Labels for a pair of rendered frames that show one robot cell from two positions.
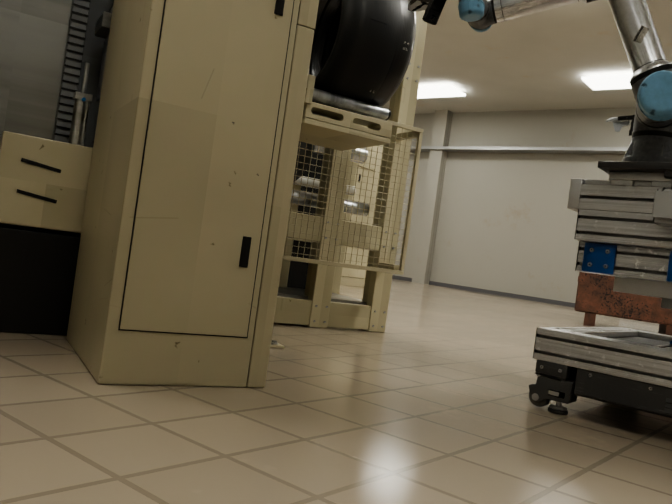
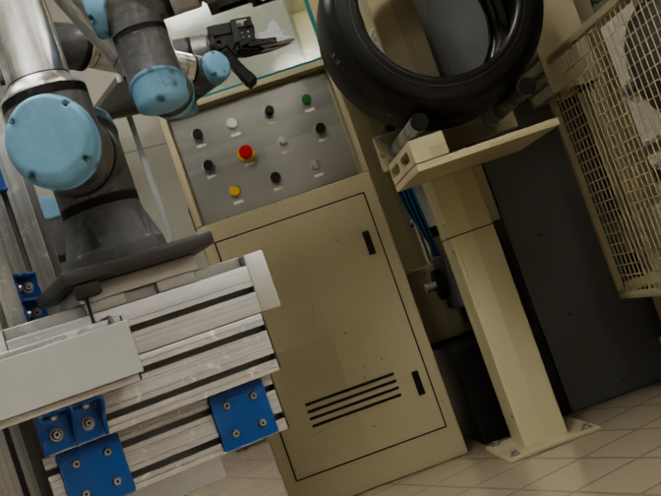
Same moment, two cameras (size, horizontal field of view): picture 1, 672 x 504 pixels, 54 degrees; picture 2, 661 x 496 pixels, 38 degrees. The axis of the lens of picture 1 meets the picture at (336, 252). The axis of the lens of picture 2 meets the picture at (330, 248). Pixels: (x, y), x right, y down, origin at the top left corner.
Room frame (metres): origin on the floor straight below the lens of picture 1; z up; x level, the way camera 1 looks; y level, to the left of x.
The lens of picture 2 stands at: (3.11, -2.34, 0.57)
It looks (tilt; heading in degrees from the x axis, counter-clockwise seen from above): 3 degrees up; 114
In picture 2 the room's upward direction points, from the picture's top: 19 degrees counter-clockwise
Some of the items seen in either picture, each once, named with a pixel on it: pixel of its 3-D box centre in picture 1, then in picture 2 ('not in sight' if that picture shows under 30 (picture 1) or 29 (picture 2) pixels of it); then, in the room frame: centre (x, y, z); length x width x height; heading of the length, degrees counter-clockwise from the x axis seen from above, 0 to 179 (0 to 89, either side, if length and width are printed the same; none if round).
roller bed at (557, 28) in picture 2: not in sight; (548, 44); (2.71, 0.48, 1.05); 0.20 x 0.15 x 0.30; 119
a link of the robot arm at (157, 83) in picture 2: not in sight; (154, 73); (2.44, -1.20, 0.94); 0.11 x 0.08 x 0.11; 116
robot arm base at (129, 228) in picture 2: not in sight; (109, 233); (2.26, -1.16, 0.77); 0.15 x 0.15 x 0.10
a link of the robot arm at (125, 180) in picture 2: not in sight; (84, 158); (2.26, -1.17, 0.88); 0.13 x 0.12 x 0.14; 116
